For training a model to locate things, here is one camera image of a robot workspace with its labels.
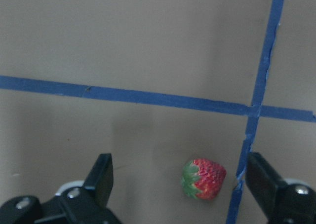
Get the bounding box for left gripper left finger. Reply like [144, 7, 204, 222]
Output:
[59, 153, 121, 224]

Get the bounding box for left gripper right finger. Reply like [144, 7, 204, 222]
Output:
[245, 152, 316, 224]

